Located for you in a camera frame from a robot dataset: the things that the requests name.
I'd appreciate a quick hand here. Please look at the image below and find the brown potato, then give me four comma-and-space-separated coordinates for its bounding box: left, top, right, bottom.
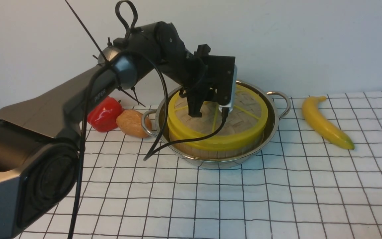
116, 109, 149, 138

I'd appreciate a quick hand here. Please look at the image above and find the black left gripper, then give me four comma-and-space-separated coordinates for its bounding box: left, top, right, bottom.
171, 53, 217, 118

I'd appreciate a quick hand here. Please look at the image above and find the red bell pepper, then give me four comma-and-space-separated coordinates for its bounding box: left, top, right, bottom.
87, 97, 124, 132

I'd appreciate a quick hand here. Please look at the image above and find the stainless steel two-handled pot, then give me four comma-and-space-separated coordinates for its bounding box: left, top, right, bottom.
141, 80, 291, 169

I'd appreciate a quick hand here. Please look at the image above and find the yellow rimmed woven steamer lid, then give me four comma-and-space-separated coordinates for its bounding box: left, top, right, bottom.
168, 84, 269, 141

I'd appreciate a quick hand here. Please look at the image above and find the yellow banana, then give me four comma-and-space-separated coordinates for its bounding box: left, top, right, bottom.
301, 96, 355, 150

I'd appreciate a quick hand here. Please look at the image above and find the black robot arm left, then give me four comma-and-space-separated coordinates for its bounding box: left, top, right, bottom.
0, 22, 224, 239

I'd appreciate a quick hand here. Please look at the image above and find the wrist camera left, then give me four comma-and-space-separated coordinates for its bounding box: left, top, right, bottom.
194, 44, 237, 112

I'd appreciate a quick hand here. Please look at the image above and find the yellow rimmed bamboo steamer basket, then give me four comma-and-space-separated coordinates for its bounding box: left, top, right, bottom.
171, 132, 264, 161

